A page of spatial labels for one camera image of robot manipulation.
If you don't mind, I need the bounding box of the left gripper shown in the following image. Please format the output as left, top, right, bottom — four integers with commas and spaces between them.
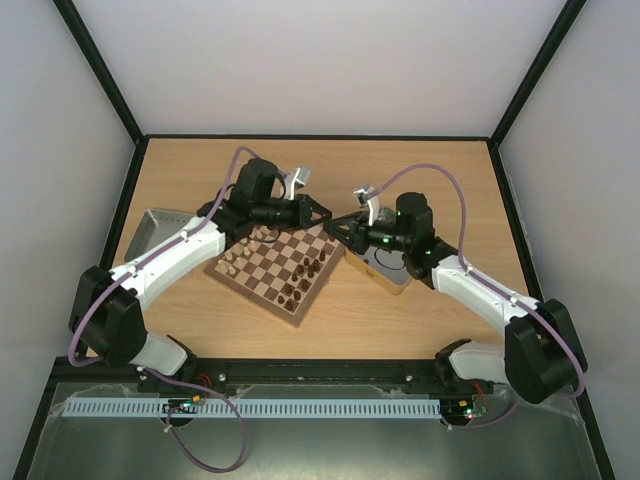
253, 194, 332, 232

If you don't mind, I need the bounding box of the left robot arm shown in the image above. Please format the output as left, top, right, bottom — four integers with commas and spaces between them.
67, 158, 331, 376

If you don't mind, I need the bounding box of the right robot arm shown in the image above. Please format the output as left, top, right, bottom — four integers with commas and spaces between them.
324, 192, 585, 404

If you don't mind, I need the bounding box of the wooden chess board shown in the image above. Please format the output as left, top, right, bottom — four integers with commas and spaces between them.
204, 226, 344, 328

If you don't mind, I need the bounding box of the gold metal tin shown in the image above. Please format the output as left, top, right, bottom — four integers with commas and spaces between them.
344, 246, 412, 295

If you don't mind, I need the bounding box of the tin lid on table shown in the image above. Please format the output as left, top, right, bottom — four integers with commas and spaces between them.
124, 209, 193, 262

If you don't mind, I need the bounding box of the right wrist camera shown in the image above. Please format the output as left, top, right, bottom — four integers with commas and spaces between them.
353, 184, 380, 226

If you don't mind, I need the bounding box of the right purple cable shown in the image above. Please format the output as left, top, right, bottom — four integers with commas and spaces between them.
377, 163, 589, 431

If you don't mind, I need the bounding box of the purple cable loop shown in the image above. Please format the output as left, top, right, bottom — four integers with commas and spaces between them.
164, 389, 249, 473

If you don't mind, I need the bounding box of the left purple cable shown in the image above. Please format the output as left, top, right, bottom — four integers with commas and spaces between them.
67, 145, 291, 396

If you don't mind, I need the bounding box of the blue cable duct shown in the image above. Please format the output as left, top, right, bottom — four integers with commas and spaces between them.
62, 397, 441, 419

